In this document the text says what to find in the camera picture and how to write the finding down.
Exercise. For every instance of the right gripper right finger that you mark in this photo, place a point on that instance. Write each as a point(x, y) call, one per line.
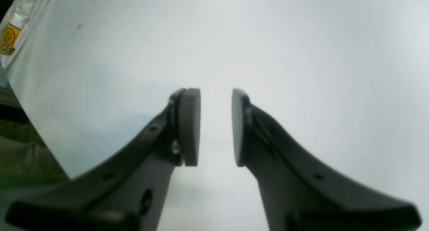
point(301, 193)

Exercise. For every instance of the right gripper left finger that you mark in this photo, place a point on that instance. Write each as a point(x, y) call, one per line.
point(126, 192)

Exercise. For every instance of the white printed T-shirt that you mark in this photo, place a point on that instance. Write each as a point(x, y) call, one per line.
point(16, 26)

